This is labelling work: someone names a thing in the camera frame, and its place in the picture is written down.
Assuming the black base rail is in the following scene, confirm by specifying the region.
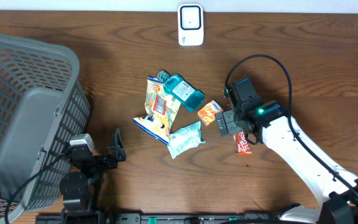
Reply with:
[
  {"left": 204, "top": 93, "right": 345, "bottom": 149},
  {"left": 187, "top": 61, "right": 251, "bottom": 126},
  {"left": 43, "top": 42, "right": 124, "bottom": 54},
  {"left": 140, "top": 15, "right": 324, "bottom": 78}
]
[{"left": 35, "top": 213, "right": 285, "bottom": 224}]

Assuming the grey plastic mesh basket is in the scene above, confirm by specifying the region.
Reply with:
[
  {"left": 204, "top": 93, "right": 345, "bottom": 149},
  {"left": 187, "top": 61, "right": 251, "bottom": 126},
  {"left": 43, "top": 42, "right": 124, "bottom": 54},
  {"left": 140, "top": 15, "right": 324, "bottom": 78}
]
[{"left": 0, "top": 34, "right": 90, "bottom": 223}]

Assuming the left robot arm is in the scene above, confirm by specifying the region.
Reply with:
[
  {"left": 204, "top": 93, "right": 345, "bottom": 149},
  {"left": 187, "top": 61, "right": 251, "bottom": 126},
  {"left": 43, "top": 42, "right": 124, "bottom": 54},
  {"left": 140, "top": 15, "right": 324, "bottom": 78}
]
[{"left": 59, "top": 128, "right": 126, "bottom": 223}]

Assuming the blue mouthwash bottle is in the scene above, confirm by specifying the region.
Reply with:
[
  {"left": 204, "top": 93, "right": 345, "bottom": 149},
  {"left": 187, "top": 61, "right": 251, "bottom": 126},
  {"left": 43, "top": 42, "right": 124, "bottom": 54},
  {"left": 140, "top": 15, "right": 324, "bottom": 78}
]
[{"left": 163, "top": 74, "right": 205, "bottom": 112}]

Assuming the mint green wipes pack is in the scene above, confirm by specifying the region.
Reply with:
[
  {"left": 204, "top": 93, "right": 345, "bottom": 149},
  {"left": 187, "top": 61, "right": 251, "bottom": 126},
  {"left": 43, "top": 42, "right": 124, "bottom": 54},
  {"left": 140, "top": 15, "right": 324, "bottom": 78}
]
[{"left": 167, "top": 121, "right": 205, "bottom": 159}]

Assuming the small orange snack pack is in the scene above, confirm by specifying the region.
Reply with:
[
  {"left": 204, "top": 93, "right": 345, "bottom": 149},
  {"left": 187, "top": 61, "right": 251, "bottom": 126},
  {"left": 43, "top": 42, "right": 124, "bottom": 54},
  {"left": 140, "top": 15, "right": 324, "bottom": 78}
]
[{"left": 197, "top": 100, "right": 223, "bottom": 126}]

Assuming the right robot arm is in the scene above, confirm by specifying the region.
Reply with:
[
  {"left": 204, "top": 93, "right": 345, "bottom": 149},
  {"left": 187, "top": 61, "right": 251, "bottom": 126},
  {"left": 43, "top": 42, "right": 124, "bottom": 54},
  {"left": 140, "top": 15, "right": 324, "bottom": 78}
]
[{"left": 215, "top": 78, "right": 358, "bottom": 223}]

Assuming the yellow snack chip bag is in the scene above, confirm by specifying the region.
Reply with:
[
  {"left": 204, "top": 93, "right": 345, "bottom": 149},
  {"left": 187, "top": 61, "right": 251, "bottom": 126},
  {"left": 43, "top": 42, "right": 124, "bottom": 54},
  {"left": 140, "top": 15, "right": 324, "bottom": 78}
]
[{"left": 133, "top": 70, "right": 181, "bottom": 145}]

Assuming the white barcode scanner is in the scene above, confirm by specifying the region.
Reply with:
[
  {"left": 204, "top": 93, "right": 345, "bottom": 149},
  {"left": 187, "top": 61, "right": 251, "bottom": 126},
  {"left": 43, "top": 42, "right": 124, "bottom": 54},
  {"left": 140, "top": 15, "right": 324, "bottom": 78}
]
[{"left": 177, "top": 4, "right": 204, "bottom": 47}]

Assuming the orange chocolate bar wrapper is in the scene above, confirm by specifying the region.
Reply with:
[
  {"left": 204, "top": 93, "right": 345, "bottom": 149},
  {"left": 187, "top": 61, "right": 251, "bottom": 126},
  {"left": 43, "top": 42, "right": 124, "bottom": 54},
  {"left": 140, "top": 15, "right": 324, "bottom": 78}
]
[{"left": 233, "top": 132, "right": 252, "bottom": 156}]

